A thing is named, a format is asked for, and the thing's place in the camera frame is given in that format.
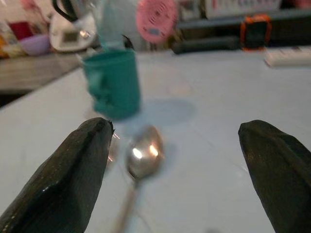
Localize red container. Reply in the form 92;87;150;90
9;21;34;41

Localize silver metal spoon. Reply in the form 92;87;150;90
110;125;165;233

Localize black long bar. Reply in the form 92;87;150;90
171;36;241;54

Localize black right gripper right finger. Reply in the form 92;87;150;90
238;119;311;233

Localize white remote control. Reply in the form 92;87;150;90
264;46;311;67

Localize white kitchen appliance with display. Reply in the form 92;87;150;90
49;0;98;53

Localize orange and black device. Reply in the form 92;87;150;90
240;14;272;51

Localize pink round handheld fan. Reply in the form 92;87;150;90
135;0;178;44

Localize clear plastic water bottle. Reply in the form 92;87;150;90
97;0;132;50

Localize purple plastic bowl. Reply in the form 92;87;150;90
19;34;51;56

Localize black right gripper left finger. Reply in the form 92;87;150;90
0;117;115;233

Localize teal plastic mug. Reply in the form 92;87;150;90
82;50;141;120

